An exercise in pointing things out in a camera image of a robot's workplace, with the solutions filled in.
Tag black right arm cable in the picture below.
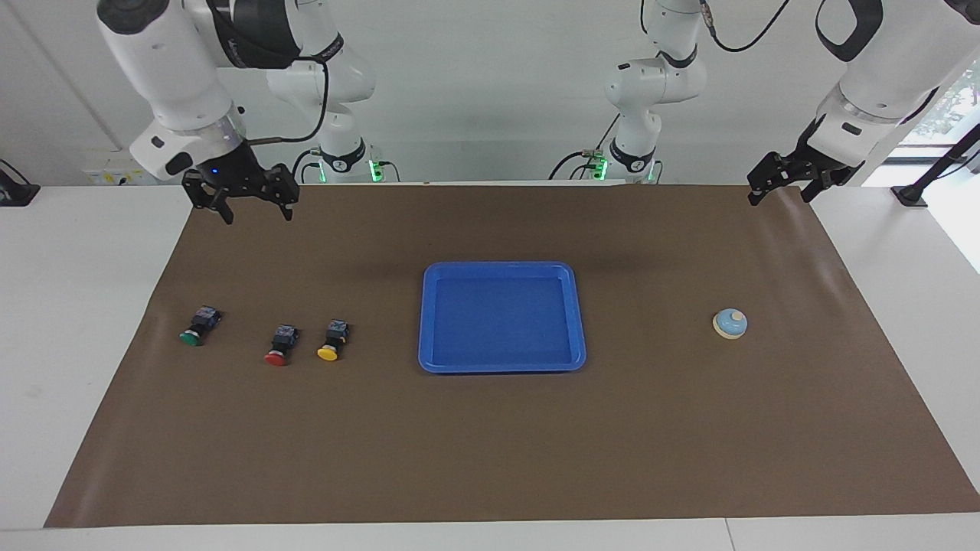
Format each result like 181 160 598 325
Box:
245 54 332 146

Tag window with greenery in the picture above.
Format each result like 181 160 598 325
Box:
903 65 980 146

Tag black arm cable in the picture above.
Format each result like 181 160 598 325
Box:
245 54 332 146
701 0 791 54

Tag blue plastic tray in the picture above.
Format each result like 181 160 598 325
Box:
418 261 588 374

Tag brown table mat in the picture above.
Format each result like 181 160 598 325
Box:
44 182 980 529

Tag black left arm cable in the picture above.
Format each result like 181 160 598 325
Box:
701 0 791 54

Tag red mushroom push button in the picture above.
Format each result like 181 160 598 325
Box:
264 324 300 367

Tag green mushroom push button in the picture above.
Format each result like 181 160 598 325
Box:
179 305 223 347

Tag light blue call bell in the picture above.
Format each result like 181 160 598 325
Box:
712 308 749 341

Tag black clamp stand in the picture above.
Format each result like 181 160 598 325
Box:
0 158 41 207
891 122 980 208

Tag yellow mushroom push button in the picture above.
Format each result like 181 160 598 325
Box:
317 319 351 362

